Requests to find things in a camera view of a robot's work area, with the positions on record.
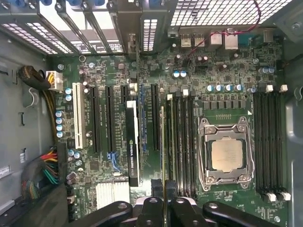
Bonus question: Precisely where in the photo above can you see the metal socket cover frame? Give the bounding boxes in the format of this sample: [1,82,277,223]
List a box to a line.
[203,123,252,185]

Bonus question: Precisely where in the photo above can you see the silver CPU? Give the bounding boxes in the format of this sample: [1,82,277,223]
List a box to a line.
[210,139,244,173]

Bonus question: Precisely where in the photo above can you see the green RAM stick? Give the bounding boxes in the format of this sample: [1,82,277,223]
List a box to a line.
[160,105,167,227]

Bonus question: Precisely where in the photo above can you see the green motherboard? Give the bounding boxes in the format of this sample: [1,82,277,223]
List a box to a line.
[53,51,288,227]

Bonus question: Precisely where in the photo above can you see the grey PC case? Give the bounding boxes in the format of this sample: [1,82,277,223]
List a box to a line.
[0,0,303,227]

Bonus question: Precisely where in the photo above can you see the yellow and black wires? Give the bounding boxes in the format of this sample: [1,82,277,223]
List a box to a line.
[43,89,59,144]

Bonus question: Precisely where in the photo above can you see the blue SATA connector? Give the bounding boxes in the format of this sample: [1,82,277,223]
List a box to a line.
[107,151,119,172]

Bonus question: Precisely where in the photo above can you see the black main power connector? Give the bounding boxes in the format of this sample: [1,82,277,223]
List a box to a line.
[56,141,69,184]

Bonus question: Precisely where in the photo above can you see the short black expansion slot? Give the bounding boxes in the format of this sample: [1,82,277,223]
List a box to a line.
[120,85,129,106]

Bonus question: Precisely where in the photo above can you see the coloured wire bundle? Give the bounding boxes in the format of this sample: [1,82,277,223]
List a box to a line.
[20,146,60,201]

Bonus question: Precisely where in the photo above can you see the black graphics card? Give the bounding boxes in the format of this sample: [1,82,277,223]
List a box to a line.
[125,33,143,187]

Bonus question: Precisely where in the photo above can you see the CPU socket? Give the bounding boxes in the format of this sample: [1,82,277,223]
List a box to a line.
[197,117,256,192]

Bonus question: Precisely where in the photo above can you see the white expansion slot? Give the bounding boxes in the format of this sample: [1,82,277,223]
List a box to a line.
[71,82,86,150]

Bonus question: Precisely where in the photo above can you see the perforated slot cover plate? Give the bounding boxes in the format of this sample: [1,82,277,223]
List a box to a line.
[140,17,159,52]

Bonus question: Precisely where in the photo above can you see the white power connector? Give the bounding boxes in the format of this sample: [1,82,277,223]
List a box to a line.
[45,70,64,93]

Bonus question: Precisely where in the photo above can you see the silver network port block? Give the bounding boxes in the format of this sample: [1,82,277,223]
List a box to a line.
[210,33,223,46]
[224,28,239,50]

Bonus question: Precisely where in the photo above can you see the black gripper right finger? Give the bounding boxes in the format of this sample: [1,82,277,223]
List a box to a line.
[165,181,280,227]

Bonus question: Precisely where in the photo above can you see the long black expansion slot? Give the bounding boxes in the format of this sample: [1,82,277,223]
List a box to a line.
[151,83,160,152]
[105,85,117,154]

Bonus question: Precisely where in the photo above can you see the red and black wire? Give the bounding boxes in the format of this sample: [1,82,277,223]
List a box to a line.
[183,0,262,66]

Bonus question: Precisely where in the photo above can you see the black RAM slot white latch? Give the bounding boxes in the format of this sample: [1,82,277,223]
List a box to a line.
[182,89,190,197]
[166,93,175,197]
[260,84,275,201]
[276,84,291,201]

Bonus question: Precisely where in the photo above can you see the black sleeved cable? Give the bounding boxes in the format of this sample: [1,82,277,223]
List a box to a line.
[18,65,52,90]

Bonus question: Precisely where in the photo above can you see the silver finned heatsink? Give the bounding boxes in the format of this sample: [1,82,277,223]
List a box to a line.
[95,181,130,210]

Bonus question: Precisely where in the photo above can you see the silver USB port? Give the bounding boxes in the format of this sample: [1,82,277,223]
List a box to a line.
[180,33,191,47]
[193,33,205,47]

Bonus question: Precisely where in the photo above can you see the metal wire locking lever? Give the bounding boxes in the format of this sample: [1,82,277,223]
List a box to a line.
[248,127,256,183]

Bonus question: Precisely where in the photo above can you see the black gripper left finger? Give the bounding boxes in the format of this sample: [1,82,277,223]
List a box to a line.
[68,179,165,227]

